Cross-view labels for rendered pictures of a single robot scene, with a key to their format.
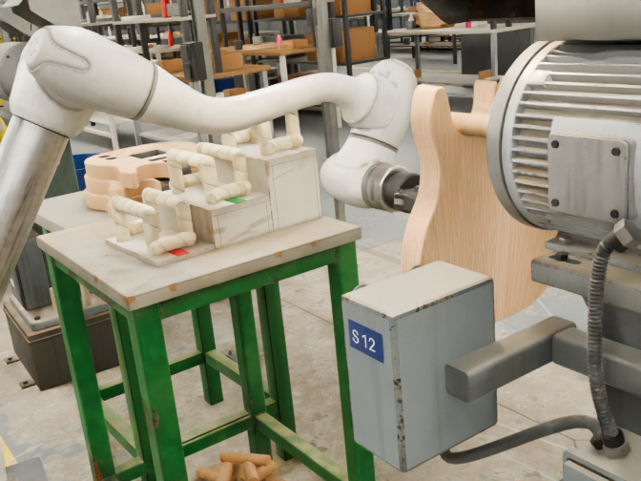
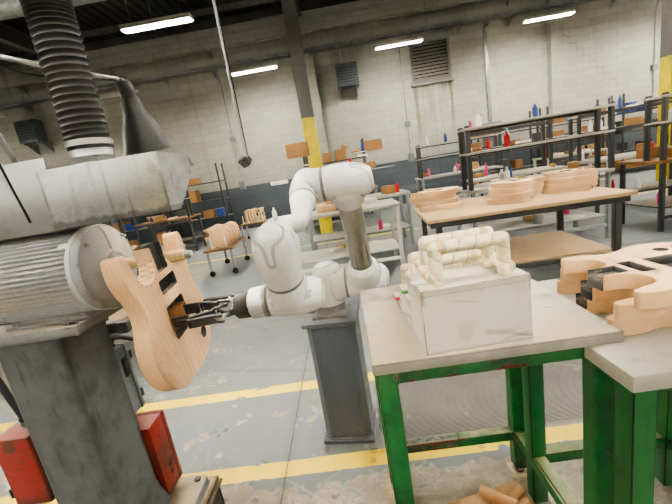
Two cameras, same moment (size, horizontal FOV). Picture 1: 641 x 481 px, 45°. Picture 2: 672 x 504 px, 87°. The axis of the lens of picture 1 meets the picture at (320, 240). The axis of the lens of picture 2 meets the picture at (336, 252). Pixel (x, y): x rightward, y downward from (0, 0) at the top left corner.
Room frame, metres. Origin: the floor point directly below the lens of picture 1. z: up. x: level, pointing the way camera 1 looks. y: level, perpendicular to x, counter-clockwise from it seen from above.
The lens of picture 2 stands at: (2.19, -0.77, 1.42)
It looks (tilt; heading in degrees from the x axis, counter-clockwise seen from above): 13 degrees down; 126
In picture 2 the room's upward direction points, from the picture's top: 9 degrees counter-clockwise
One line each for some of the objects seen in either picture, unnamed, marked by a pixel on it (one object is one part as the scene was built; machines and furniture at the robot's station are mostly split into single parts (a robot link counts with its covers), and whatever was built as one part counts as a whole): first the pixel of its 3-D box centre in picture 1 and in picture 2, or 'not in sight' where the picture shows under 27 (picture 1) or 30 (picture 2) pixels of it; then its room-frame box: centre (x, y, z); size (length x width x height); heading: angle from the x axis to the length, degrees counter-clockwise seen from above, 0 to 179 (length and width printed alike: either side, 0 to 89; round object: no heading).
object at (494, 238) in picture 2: not in sight; (467, 243); (1.95, 0.09, 1.20); 0.20 x 0.03 x 0.03; 36
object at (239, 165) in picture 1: (240, 175); not in sight; (1.79, 0.17, 1.07); 0.03 x 0.03 x 0.09
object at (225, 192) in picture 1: (230, 191); not in sight; (1.75, 0.20, 1.04); 0.11 x 0.03 x 0.03; 127
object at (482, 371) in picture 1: (513, 356); (137, 316); (0.85, -0.22, 1.02); 0.19 x 0.04 x 0.04; 124
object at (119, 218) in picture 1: (120, 221); not in sight; (1.78, 0.46, 0.99); 0.03 x 0.03 x 0.09
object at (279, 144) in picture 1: (282, 143); (427, 273); (1.85, 0.07, 1.12); 0.11 x 0.03 x 0.03; 127
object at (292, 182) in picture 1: (263, 182); (466, 305); (1.92, 0.13, 1.02); 0.27 x 0.15 x 0.17; 37
